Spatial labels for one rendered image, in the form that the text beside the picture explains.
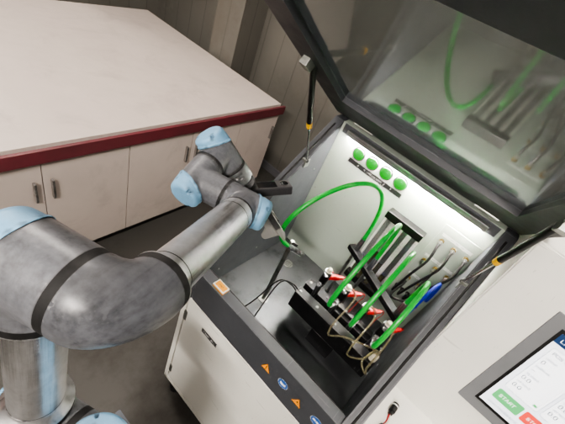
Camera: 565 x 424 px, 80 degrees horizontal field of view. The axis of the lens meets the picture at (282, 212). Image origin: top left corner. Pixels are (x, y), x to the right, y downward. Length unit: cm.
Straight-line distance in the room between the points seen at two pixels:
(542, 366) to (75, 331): 100
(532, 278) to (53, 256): 97
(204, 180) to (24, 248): 39
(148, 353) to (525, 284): 174
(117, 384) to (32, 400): 133
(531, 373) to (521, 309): 16
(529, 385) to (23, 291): 107
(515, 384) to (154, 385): 156
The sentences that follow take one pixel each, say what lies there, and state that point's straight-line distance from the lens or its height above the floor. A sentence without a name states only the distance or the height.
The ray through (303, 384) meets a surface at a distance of 110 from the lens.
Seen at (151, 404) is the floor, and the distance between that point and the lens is 199.
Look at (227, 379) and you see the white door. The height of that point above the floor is 59.
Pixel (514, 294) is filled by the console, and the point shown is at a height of 141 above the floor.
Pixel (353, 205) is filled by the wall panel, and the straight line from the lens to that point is 133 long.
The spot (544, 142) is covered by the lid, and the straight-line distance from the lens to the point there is 60.
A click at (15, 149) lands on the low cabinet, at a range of 183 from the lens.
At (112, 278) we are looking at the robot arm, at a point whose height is 154.
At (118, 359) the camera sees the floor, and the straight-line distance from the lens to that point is 208.
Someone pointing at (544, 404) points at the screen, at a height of 125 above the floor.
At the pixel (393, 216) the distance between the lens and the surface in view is 123.
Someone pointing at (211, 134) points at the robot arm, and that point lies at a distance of 80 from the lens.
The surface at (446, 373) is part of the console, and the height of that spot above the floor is 113.
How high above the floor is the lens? 189
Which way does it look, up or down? 38 degrees down
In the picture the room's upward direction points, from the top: 24 degrees clockwise
